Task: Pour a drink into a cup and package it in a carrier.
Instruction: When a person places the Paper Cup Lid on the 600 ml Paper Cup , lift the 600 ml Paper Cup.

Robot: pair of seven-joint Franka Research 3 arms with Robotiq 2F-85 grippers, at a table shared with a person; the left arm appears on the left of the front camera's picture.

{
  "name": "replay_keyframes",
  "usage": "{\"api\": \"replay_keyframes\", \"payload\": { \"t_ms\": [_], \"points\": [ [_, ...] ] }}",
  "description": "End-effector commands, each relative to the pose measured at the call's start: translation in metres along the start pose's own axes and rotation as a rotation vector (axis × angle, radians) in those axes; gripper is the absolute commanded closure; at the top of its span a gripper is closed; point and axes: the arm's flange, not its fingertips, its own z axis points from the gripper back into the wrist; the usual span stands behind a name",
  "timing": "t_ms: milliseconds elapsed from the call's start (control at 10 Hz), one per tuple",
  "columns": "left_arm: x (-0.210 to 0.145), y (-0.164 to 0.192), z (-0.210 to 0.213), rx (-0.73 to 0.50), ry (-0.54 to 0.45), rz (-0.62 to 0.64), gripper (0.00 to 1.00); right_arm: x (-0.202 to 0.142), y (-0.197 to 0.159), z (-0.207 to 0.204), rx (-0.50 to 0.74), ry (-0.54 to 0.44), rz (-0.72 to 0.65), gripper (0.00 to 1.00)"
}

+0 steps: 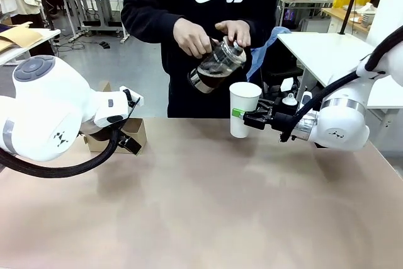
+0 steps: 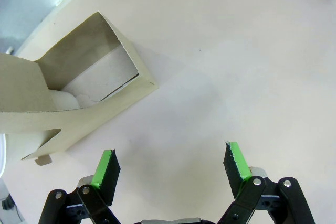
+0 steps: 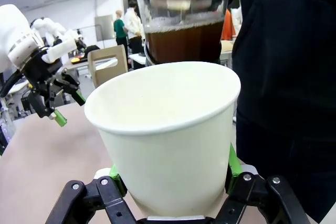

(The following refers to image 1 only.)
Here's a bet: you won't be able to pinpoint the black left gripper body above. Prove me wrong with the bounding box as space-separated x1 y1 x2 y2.
80 123 115 142

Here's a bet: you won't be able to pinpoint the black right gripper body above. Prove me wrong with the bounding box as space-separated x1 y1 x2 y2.
271 112 299 135

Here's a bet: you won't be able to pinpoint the brown cardboard cup carrier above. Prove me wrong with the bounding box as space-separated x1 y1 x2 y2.
82 81 148 156

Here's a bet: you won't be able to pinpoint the tall white paper cup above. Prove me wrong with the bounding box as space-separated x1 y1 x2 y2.
229 81 263 139

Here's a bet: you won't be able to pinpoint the glass coffee pitcher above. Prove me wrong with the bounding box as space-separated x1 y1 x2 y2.
186 36 247 94

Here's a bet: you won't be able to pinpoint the person's left hand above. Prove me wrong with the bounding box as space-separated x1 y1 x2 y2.
214 20 252 48

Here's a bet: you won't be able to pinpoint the person's right hand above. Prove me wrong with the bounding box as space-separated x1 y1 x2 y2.
173 16 220 60

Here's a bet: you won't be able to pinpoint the blue cloth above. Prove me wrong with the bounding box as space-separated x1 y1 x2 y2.
246 26 292 83

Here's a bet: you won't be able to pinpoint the white side table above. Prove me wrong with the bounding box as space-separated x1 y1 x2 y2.
276 31 403 112

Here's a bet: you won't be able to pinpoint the white table with cardboard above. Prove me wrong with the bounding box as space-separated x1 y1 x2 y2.
0 28 62 66

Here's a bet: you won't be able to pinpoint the wooden background table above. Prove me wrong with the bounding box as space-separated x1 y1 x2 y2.
321 6 373 34

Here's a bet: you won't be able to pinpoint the flat brown cardboard sheets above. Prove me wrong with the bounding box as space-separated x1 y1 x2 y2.
0 21 44 53

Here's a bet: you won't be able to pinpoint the black tripod pole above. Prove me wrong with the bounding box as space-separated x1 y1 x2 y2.
339 0 366 36

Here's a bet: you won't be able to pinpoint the stack of white bowls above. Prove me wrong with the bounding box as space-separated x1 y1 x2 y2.
358 3 378 29

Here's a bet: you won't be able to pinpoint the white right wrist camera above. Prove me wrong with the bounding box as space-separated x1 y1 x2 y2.
279 78 313 110

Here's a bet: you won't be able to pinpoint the black sleeved right arm cable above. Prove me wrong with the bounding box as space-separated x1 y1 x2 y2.
278 25 403 143

